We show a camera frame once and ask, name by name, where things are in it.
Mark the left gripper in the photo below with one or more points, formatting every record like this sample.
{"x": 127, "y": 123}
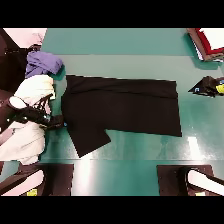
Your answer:
{"x": 56, "y": 122}

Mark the black T-shirt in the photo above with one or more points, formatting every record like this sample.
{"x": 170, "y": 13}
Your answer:
{"x": 123, "y": 106}

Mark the purple garment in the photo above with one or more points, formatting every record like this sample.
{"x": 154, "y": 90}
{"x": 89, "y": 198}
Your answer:
{"x": 41, "y": 63}

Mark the dark brown garment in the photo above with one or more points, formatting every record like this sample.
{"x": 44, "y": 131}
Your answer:
{"x": 11, "y": 70}

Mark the red garment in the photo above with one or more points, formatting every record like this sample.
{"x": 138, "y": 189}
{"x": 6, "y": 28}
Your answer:
{"x": 207, "y": 46}

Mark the white folded garment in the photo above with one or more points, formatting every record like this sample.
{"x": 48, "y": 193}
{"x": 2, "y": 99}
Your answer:
{"x": 215, "y": 36}

